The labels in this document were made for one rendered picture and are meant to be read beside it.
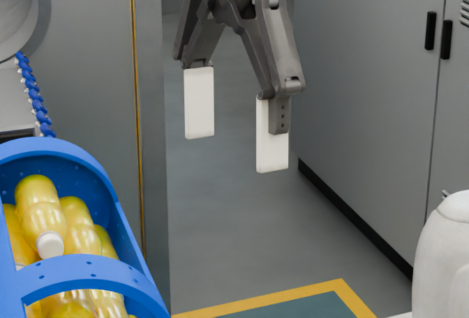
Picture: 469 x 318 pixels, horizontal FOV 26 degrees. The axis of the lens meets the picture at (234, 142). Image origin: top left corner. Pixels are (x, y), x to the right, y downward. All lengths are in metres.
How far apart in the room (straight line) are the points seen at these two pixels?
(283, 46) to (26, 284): 0.61
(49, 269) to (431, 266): 0.51
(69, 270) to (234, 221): 2.65
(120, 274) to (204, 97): 0.42
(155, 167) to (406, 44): 1.21
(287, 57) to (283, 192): 3.34
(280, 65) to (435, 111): 2.40
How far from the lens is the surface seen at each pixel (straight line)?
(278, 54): 0.86
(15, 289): 1.35
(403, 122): 3.42
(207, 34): 0.97
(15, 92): 2.77
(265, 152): 0.89
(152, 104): 2.33
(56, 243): 1.55
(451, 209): 1.41
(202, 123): 1.01
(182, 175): 4.33
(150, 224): 2.46
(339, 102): 3.83
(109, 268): 1.37
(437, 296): 1.43
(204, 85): 1.00
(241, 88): 5.24
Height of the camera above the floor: 1.94
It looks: 25 degrees down
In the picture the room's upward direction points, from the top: straight up
